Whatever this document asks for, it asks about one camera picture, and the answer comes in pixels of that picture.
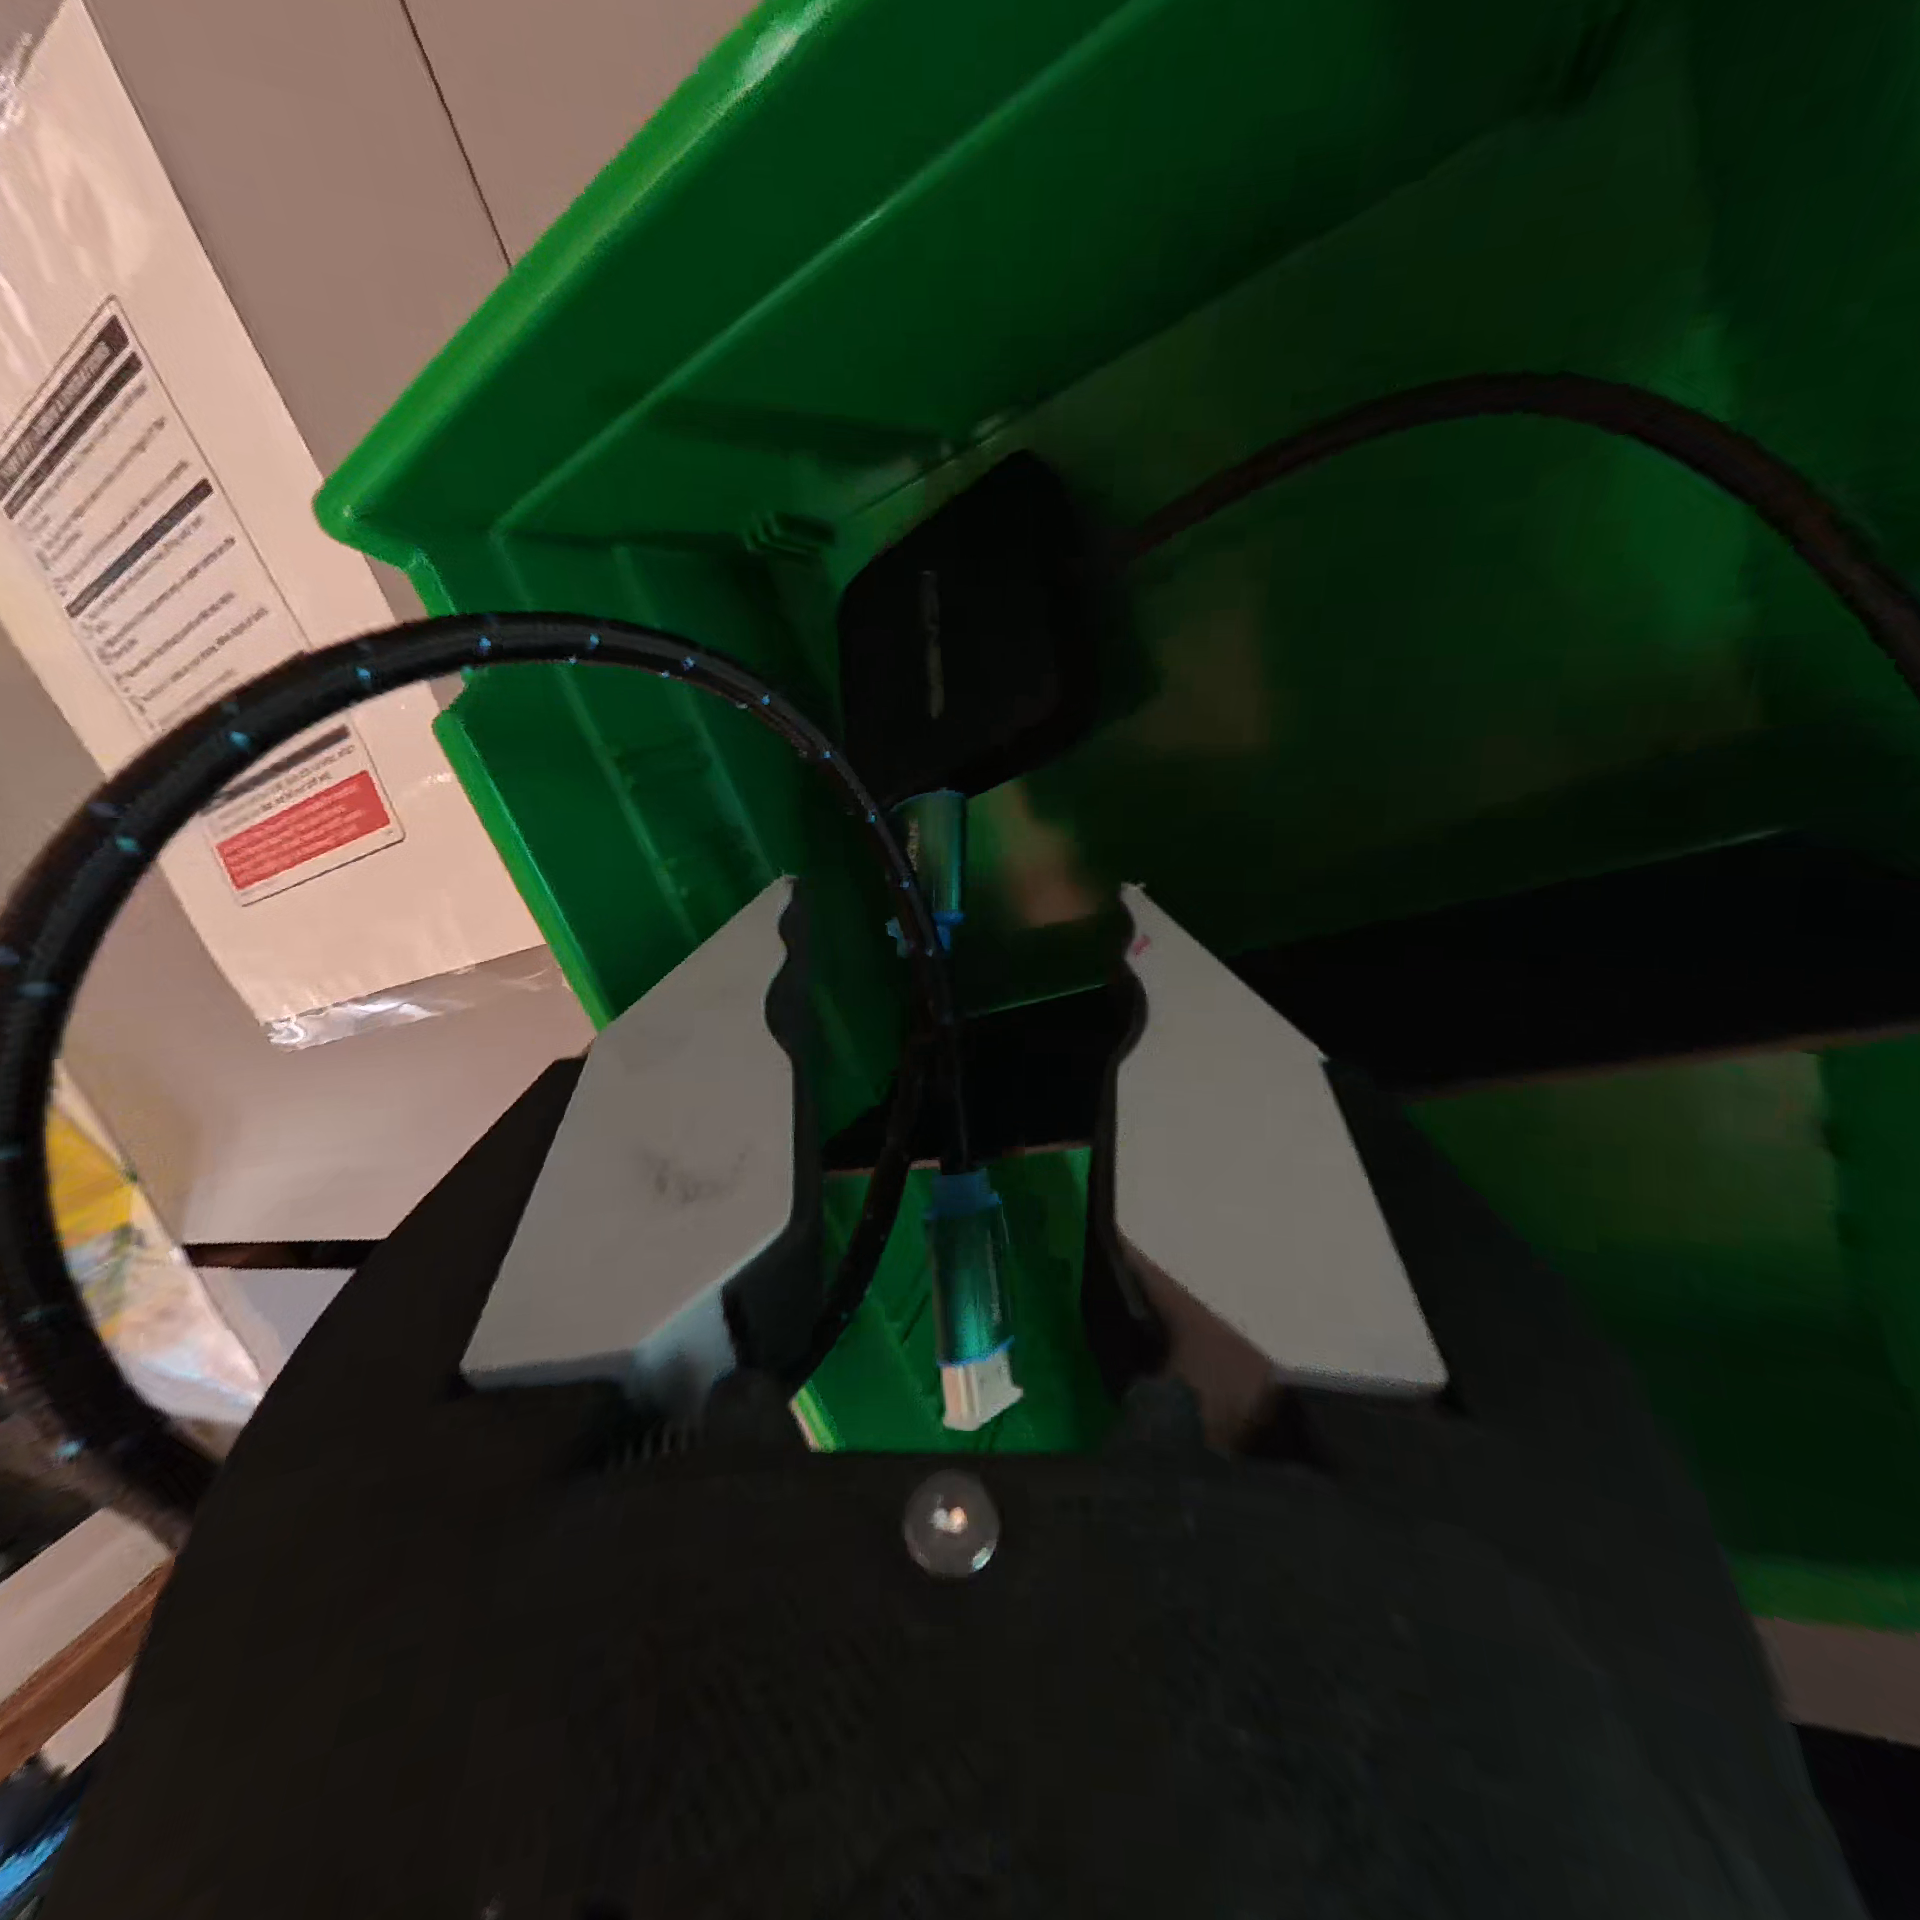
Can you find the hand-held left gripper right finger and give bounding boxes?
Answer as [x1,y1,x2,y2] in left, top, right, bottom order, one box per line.
[1085,882,1452,1426]

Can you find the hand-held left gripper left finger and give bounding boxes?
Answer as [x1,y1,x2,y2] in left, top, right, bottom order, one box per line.
[458,878,825,1399]

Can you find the black braided cable green plugs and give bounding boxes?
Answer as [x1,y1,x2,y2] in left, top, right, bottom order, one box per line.
[0,611,1034,1547]

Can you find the thin black cable copper plug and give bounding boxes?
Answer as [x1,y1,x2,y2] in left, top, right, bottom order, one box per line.
[1115,373,1920,692]

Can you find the green storage bin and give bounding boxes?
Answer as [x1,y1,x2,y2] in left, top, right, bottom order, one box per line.
[314,0,1920,1635]

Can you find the black bin divider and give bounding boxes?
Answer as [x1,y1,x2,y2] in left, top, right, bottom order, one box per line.
[815,834,1920,1172]

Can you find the yellow printed packet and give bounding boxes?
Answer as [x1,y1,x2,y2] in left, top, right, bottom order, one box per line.
[44,1072,271,1426]

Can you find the laminated sheet red label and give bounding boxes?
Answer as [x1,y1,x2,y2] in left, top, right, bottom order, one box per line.
[0,0,564,1053]

